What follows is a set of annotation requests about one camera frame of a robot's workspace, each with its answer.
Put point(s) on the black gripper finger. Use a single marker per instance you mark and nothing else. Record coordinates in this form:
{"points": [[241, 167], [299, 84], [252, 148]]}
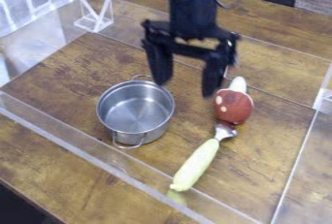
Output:
{"points": [[160, 60], [216, 62]]}

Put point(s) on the small steel pot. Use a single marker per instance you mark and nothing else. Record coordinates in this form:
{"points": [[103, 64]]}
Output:
{"points": [[135, 110]]}

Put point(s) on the clear acrylic bracket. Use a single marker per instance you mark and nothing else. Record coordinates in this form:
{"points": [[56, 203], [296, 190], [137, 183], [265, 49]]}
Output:
{"points": [[94, 22]]}

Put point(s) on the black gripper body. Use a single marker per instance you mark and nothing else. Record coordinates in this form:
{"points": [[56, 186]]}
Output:
{"points": [[162, 42]]}

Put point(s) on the red toy mushroom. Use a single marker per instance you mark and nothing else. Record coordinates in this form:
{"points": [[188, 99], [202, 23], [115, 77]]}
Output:
{"points": [[233, 104]]}

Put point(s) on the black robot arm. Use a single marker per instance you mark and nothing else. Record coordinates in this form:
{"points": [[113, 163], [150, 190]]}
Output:
{"points": [[190, 34]]}

